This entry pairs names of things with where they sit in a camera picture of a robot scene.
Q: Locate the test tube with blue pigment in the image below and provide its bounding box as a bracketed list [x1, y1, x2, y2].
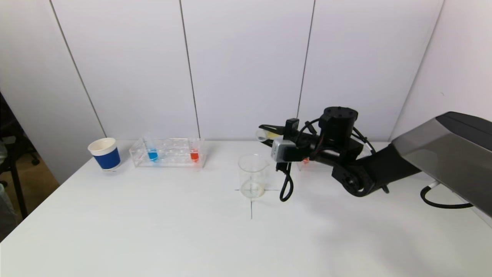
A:
[144, 135, 159, 162]

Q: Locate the black camera cable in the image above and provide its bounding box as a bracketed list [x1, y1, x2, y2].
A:
[277, 162, 294, 202]

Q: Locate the blue white paper cup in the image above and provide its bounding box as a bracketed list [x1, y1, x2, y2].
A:
[88, 138, 121, 171]

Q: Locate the grey fabric object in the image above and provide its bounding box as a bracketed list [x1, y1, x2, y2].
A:
[0, 183, 20, 241]

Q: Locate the clear acrylic test tube rack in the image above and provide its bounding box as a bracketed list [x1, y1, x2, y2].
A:
[129, 138, 207, 169]
[296, 140, 381, 170]

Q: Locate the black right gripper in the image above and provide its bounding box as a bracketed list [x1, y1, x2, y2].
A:
[258, 118, 319, 172]

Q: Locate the test tube with yellow pigment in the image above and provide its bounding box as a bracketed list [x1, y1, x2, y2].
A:
[256, 129, 285, 143]

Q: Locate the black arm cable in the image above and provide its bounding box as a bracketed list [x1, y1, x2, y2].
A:
[420, 181, 474, 209]

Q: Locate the clear glass beaker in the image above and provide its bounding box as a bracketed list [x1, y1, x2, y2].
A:
[238, 154, 270, 199]

